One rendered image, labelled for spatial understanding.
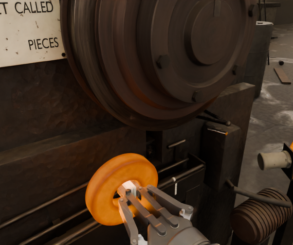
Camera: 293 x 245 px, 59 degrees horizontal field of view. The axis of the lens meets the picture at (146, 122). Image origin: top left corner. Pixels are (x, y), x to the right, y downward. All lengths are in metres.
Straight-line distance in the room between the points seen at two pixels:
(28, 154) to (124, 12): 0.36
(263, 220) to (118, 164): 0.62
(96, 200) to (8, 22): 0.37
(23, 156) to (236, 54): 0.51
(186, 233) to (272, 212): 0.64
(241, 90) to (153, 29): 0.62
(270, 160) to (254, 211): 0.18
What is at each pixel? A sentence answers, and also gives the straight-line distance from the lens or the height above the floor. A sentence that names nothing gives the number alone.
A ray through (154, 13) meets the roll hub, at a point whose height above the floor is 1.15.
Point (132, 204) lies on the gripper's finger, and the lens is 0.48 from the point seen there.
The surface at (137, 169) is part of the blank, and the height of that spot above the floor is 0.88.
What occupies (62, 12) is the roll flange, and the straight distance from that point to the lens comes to 0.53.
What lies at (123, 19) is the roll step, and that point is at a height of 1.15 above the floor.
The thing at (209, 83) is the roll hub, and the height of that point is 1.01.
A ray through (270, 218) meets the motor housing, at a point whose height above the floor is 0.51.
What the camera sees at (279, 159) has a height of 0.69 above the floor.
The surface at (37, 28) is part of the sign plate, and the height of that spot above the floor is 1.12.
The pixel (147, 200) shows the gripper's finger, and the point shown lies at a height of 0.85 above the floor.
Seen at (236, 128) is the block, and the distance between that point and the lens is 0.86.
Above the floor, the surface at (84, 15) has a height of 1.15.
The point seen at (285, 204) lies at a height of 0.56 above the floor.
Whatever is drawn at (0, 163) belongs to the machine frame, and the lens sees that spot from 0.62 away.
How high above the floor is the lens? 1.18
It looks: 26 degrees down
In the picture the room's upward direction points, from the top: 1 degrees counter-clockwise
